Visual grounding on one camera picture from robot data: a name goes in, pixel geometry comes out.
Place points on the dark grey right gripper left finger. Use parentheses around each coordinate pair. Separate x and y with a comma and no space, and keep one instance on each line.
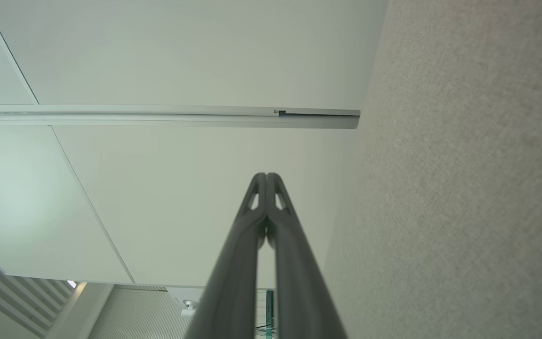
(233,292)

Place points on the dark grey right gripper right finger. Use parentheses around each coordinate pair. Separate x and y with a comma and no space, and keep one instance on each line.
(299,296)

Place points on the green edged glass panel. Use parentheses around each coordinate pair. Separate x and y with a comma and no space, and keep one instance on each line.
(269,310)

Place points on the white ceiling mounted device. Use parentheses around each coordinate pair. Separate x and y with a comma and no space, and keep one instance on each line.
(187,303)

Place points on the small ceiling light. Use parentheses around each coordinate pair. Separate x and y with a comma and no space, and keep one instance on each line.
(71,284)

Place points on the white slatted ceiling louvre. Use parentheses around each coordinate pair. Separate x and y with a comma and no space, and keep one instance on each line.
(12,292)

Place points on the white ceiling rail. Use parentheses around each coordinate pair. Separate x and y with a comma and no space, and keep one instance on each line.
(158,115)

